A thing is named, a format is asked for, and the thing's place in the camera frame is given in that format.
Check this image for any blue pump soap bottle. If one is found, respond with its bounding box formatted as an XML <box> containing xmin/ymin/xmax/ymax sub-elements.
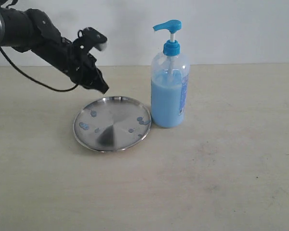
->
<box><xmin>150</xmin><ymin>20</ymin><xmax>190</xmax><ymax>128</ymax></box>

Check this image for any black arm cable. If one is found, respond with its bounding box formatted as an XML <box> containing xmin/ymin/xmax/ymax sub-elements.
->
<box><xmin>0</xmin><ymin>44</ymin><xmax>81</xmax><ymax>92</ymax></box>

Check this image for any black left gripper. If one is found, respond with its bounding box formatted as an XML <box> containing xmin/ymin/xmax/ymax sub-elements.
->
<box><xmin>30</xmin><ymin>27</ymin><xmax>109</xmax><ymax>94</ymax></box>

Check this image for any round stainless steel plate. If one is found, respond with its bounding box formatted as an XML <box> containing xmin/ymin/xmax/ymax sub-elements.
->
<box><xmin>72</xmin><ymin>96</ymin><xmax>152</xmax><ymax>153</ymax></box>

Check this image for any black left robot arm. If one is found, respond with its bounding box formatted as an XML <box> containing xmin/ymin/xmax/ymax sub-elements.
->
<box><xmin>0</xmin><ymin>0</ymin><xmax>109</xmax><ymax>94</ymax></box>

